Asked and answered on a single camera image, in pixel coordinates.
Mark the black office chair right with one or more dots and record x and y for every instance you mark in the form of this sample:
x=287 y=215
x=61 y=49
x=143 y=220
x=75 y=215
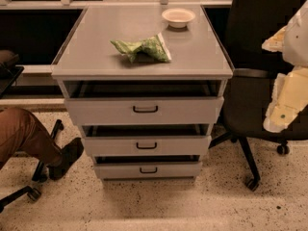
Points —
x=242 y=29

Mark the green chip bag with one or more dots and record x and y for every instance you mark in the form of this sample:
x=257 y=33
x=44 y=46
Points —
x=154 y=47

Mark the white bowl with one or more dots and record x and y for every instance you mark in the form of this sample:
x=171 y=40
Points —
x=178 y=18

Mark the dark shoe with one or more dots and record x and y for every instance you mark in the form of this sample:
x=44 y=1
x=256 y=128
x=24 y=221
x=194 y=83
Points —
x=70 y=154

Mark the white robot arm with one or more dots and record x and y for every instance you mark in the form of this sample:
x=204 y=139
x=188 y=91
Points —
x=290 y=92

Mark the black office chair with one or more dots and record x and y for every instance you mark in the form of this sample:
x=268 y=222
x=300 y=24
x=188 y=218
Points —
x=242 y=29
x=10 y=71

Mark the person leg brown trousers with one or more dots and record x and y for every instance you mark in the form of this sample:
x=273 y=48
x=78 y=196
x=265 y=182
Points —
x=20 y=129

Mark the grey drawer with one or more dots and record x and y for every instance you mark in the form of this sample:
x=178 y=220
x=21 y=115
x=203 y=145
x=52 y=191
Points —
x=120 y=146
x=133 y=111
x=159 y=170

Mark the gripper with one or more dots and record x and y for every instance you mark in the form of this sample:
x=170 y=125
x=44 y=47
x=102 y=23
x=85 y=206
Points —
x=296 y=38

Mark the grey drawer cabinet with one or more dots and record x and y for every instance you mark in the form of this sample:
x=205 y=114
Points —
x=91 y=67

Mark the black office chair left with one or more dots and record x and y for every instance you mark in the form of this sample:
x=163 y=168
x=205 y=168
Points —
x=10 y=71

